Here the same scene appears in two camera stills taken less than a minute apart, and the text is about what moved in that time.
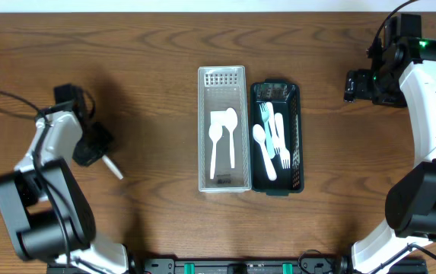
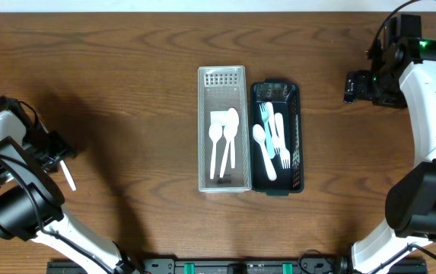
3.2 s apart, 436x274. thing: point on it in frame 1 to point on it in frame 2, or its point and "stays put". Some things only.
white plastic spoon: [214, 134] stays put
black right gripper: [357, 87] stays put
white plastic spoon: [112, 167] to [230, 132]
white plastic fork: [265, 113] stays put
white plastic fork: [272, 128] stays put
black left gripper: [87, 157] to [64, 148]
